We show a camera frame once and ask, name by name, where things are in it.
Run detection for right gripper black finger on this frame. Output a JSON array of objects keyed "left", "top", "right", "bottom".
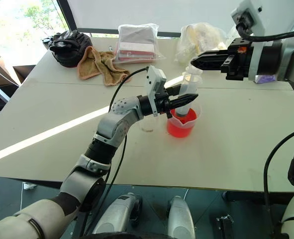
[
  {"left": 198, "top": 49, "right": 229, "bottom": 60},
  {"left": 190, "top": 57, "right": 227, "bottom": 73}
]

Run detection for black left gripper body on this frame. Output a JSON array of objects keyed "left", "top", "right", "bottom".
[{"left": 154, "top": 88, "right": 173, "bottom": 120}]

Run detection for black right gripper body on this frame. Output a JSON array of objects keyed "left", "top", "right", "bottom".
[{"left": 220, "top": 38, "right": 253, "bottom": 81}]

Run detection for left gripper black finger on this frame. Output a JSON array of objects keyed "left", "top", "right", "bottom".
[
  {"left": 170, "top": 93, "right": 199, "bottom": 110},
  {"left": 164, "top": 84, "right": 184, "bottom": 97}
]

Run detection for small empty clear cup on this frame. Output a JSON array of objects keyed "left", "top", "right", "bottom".
[{"left": 139, "top": 116, "right": 155, "bottom": 133}]

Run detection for clear cup with red liquid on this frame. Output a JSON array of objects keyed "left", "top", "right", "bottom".
[{"left": 166, "top": 102, "right": 202, "bottom": 139}]

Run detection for clear bag with yellow items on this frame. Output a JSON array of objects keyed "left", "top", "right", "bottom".
[{"left": 174, "top": 22, "right": 233, "bottom": 67}]

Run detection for purple packet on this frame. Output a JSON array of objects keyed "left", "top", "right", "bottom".
[{"left": 255, "top": 74, "right": 278, "bottom": 84}]

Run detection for clear bag with folded cloth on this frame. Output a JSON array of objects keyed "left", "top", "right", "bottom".
[{"left": 114, "top": 23, "right": 167, "bottom": 62}]

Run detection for brown towel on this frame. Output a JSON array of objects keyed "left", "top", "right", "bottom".
[{"left": 77, "top": 46, "right": 133, "bottom": 87}]

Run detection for black crumpled bag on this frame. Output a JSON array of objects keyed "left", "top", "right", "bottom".
[{"left": 48, "top": 30, "right": 93, "bottom": 68}]

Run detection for silver rounded robot leg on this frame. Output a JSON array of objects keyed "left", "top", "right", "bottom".
[
  {"left": 92, "top": 192, "right": 144, "bottom": 236},
  {"left": 166, "top": 195, "right": 195, "bottom": 239}
]

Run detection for small open cardboard box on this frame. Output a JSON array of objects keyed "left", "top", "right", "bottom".
[{"left": 12, "top": 64, "right": 37, "bottom": 87}]

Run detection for large open cardboard box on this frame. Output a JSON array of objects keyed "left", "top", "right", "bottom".
[{"left": 0, "top": 56, "right": 20, "bottom": 112}]

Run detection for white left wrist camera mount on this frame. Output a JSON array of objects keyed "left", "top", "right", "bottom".
[{"left": 144, "top": 66, "right": 167, "bottom": 118}]

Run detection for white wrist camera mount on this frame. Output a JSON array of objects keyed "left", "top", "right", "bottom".
[
  {"left": 230, "top": 0, "right": 265, "bottom": 82},
  {"left": 144, "top": 66, "right": 167, "bottom": 118}
]

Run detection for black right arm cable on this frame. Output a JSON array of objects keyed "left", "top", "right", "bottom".
[{"left": 236, "top": 22, "right": 294, "bottom": 239}]

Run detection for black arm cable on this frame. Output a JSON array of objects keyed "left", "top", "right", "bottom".
[
  {"left": 83, "top": 66, "right": 149, "bottom": 237},
  {"left": 236, "top": 22, "right": 294, "bottom": 239}
]

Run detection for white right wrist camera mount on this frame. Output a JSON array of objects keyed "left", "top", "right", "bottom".
[{"left": 230, "top": 0, "right": 265, "bottom": 82}]

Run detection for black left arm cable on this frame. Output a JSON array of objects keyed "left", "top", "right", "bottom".
[{"left": 83, "top": 66, "right": 149, "bottom": 237}]

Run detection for black metal bracket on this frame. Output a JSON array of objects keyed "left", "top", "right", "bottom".
[{"left": 215, "top": 213, "right": 235, "bottom": 239}]

